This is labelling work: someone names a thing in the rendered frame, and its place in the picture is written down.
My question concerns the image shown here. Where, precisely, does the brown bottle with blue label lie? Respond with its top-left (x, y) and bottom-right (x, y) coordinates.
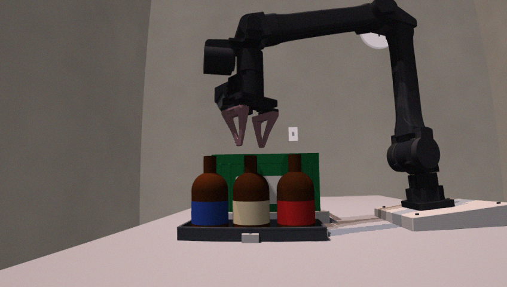
top-left (191, 156), bottom-right (228, 227)

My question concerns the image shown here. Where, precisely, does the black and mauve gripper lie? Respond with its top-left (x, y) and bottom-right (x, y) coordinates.
top-left (222, 71), bottom-right (279, 148)

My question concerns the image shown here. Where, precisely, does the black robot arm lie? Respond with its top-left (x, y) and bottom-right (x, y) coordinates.
top-left (203, 0), bottom-right (455, 210)

